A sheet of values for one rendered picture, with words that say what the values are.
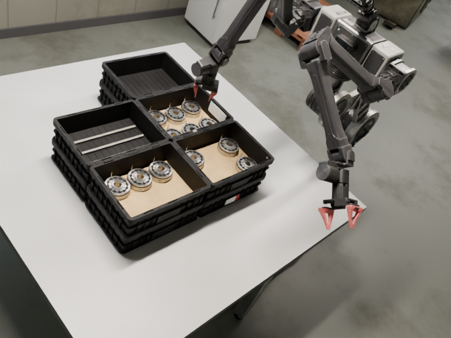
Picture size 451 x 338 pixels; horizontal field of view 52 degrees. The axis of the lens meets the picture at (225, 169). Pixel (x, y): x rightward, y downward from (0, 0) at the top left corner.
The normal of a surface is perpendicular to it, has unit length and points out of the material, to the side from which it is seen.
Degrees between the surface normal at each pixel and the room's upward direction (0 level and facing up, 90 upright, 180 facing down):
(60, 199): 0
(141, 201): 0
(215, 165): 0
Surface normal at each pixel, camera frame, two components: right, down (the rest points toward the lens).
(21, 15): 0.65, 0.66
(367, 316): 0.29, -0.69
